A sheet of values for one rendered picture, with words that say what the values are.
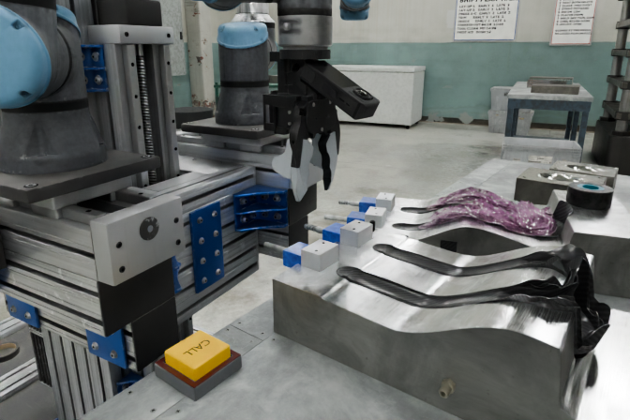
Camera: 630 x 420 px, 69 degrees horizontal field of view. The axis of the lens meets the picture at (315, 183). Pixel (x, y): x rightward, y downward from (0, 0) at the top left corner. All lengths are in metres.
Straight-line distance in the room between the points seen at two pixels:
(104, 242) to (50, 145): 0.18
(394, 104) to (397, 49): 1.21
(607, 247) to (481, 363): 0.43
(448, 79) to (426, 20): 1.02
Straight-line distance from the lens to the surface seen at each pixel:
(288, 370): 0.66
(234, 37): 1.10
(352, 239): 0.78
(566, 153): 4.31
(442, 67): 8.06
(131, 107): 0.97
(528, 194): 1.39
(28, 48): 0.61
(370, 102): 0.61
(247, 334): 0.73
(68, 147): 0.76
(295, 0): 0.64
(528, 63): 7.93
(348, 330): 0.64
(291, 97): 0.65
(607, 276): 0.95
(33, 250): 0.82
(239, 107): 1.09
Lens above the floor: 1.21
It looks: 16 degrees down
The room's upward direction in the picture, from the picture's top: straight up
